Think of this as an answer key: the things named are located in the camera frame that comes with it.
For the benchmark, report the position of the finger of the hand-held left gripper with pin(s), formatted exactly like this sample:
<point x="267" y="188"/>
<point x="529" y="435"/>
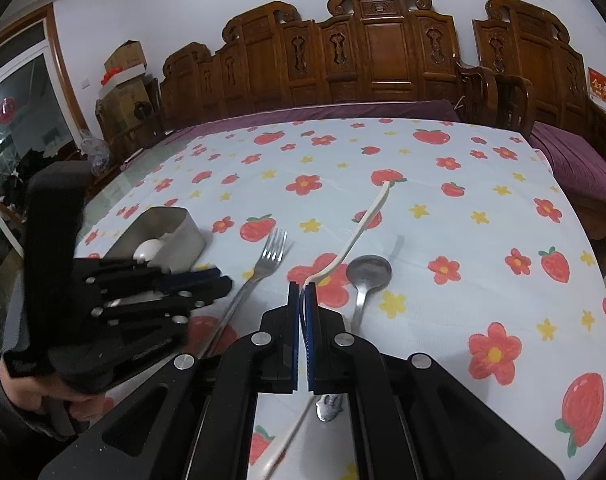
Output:
<point x="183" y="302"/>
<point x="183" y="278"/>

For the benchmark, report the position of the carved wooden armchair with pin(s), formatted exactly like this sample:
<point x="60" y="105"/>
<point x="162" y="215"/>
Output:
<point x="528" y="45"/>

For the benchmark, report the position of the small brown cardboard box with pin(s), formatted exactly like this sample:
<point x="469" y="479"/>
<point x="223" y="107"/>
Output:
<point x="125" y="56"/>

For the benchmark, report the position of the red plastic item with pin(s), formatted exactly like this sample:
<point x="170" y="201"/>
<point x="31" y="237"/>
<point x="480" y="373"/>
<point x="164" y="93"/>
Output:
<point x="109" y="76"/>

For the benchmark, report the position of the purple armchair cushion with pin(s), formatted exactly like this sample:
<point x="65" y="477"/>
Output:
<point x="578" y="160"/>

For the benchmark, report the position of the person's left hand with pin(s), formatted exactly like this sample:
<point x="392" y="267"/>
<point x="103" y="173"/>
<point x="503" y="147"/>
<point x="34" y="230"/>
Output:
<point x="33" y="390"/>

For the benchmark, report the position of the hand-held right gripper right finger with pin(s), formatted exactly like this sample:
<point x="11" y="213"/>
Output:
<point x="310" y="355"/>

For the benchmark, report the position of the white cardboard box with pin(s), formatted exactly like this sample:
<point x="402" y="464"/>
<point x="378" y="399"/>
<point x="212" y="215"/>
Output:
<point x="125" y="77"/>

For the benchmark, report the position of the purple bench cushion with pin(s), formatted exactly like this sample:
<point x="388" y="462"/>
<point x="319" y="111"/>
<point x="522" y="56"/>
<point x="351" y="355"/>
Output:
<point x="308" y="112"/>

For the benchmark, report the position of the white plastic spoon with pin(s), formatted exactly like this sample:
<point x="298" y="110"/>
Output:
<point x="148" y="250"/>
<point x="355" y="232"/>

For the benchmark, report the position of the metal fork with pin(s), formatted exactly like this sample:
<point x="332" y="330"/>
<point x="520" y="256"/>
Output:
<point x="263" y="270"/>

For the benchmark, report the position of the carved wooden bench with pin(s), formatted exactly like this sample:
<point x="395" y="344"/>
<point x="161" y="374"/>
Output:
<point x="333" y="60"/>

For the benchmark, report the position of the clear plastic bag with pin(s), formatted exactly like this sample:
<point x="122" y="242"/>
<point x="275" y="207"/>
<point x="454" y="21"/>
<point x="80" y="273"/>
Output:
<point x="97" y="152"/>

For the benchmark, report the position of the red desk calendar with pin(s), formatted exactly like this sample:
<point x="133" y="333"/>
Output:
<point x="603" y="85"/>

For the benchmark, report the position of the floral strawberry print tablecloth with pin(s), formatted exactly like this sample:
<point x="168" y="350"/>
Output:
<point x="433" y="210"/>

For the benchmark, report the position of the metal tray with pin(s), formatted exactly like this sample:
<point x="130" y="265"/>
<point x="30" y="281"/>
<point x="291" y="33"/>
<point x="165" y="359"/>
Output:
<point x="183" y="240"/>

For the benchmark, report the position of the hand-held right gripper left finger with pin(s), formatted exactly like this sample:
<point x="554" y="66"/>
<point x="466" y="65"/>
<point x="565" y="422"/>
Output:
<point x="296" y="355"/>

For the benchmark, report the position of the glass door with wooden frame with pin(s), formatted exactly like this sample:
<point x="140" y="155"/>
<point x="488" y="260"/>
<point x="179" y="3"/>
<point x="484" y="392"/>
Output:
<point x="28" y="125"/>

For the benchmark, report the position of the large brown cardboard box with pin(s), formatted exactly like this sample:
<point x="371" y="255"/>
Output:
<point x="118" y="115"/>

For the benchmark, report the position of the person's left forearm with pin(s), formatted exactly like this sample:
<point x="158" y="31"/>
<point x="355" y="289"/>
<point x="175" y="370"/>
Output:
<point x="3" y="412"/>

